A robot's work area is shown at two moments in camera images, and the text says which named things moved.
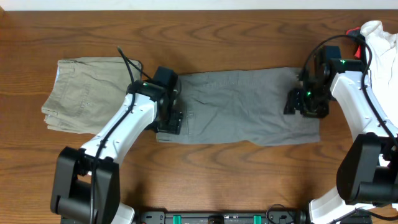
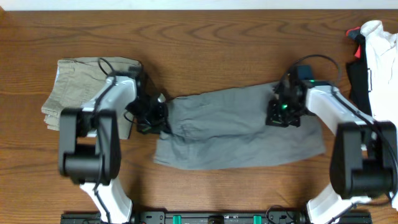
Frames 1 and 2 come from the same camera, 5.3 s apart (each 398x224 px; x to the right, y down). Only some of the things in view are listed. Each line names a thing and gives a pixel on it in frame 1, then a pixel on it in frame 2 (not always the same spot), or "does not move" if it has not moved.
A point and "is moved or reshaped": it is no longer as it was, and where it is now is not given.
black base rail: (237, 218) does not move
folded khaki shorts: (86, 93) does not move
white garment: (384, 68) does not move
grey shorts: (245, 107) is moved or reshaped
